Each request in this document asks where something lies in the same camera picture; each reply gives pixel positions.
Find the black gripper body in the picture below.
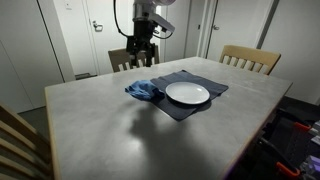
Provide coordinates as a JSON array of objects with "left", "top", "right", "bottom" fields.
[{"left": 134, "top": 21, "right": 156, "bottom": 50}]

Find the blue towel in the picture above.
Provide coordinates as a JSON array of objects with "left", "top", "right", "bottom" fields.
[{"left": 125, "top": 80, "right": 165, "bottom": 101}]

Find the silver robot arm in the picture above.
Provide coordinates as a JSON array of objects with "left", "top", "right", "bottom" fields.
[{"left": 126, "top": 0, "right": 176, "bottom": 67}]

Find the white round plate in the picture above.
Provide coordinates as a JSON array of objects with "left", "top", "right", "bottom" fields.
[{"left": 165, "top": 82, "right": 210, "bottom": 105}]

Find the dark wooden chair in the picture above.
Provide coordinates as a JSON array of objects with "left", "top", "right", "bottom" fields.
[{"left": 108, "top": 48, "right": 146, "bottom": 72}]

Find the dark blue placemat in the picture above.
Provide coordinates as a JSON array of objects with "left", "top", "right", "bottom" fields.
[{"left": 151, "top": 70, "right": 228, "bottom": 121}]

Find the light wooden chair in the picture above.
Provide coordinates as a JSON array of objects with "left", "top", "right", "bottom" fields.
[{"left": 219, "top": 45, "right": 281, "bottom": 75}]

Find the near wooden chair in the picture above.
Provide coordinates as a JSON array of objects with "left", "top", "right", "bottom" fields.
[{"left": 0, "top": 105, "right": 54, "bottom": 180}]

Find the orange black clamp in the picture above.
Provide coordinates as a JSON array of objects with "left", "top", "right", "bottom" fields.
[
  {"left": 276, "top": 162, "right": 301, "bottom": 179},
  {"left": 294, "top": 122, "right": 312, "bottom": 132}
]

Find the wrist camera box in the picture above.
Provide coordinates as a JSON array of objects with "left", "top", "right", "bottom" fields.
[{"left": 150, "top": 14, "right": 175, "bottom": 33}]

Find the white door with handle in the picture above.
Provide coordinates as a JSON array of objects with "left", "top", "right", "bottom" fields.
[{"left": 85, "top": 0, "right": 134, "bottom": 75}]

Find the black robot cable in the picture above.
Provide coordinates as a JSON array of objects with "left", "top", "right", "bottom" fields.
[{"left": 112, "top": 0, "right": 174, "bottom": 40}]

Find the wall light switch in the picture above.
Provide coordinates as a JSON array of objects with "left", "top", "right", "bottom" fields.
[{"left": 64, "top": 0, "right": 72, "bottom": 10}]

